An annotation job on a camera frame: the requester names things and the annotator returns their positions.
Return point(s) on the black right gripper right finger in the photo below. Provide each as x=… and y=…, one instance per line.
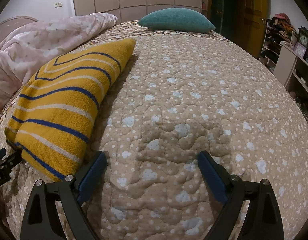
x=263, y=219

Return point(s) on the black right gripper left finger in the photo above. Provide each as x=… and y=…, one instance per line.
x=41, y=220

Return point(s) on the yellow striped knit sweater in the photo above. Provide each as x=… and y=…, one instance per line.
x=56, y=110

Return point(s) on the pile of clothes on shelf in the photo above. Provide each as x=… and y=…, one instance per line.
x=281, y=23

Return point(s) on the pink floral comforter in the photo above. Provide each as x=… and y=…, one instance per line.
x=31, y=46

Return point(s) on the beige dotted quilted bedspread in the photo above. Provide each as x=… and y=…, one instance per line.
x=156, y=118

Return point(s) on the white shelf unit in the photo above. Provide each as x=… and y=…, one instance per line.
x=278, y=55

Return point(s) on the pink square alarm clock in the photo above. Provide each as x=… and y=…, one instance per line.
x=300, y=50

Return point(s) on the black table clock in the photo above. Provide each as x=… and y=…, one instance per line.
x=303, y=36

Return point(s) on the teal cushion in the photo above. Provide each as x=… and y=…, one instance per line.
x=178, y=19

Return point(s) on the brown wooden door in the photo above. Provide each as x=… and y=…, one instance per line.
x=241, y=21

